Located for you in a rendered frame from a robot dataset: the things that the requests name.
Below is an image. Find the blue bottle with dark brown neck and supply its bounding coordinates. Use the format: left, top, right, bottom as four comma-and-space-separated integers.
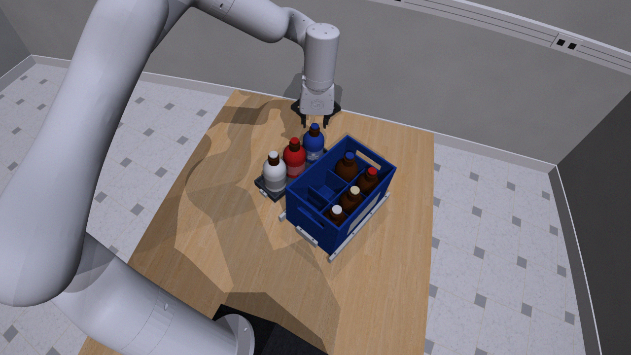
302, 123, 324, 163

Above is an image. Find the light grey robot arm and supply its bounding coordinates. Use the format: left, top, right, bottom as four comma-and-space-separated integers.
0, 0, 340, 355

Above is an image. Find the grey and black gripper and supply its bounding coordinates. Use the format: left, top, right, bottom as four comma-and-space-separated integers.
291, 80, 341, 129

